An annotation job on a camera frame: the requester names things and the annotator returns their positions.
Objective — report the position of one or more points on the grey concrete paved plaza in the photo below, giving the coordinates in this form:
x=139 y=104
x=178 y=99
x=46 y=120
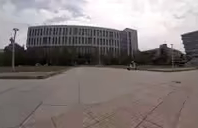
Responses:
x=97 y=93

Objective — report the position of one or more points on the large curved glass-fronted building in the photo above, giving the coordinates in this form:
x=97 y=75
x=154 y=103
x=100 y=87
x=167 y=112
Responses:
x=80 y=40

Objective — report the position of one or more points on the pale scooter vehicle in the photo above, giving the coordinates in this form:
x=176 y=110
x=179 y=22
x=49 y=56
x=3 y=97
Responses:
x=132 y=66

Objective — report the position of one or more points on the long row of trees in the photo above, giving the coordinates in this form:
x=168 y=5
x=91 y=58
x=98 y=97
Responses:
x=53 y=57

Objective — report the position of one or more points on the low brownish building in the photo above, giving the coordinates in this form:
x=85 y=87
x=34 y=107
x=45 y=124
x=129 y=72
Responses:
x=162 y=55

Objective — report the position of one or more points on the grass strip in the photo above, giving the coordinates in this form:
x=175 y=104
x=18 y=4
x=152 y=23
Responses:
x=167 y=68

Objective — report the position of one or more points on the thin lamp pole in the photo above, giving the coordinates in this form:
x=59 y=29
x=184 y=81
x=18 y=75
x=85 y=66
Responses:
x=172 y=56

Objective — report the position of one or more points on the grass area with kerb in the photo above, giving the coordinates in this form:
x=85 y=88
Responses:
x=23 y=69

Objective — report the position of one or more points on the tall pale lamp pole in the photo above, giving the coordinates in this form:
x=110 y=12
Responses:
x=13 y=50

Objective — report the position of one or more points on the dark angular building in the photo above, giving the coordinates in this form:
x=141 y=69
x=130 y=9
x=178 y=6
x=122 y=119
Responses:
x=197 y=45

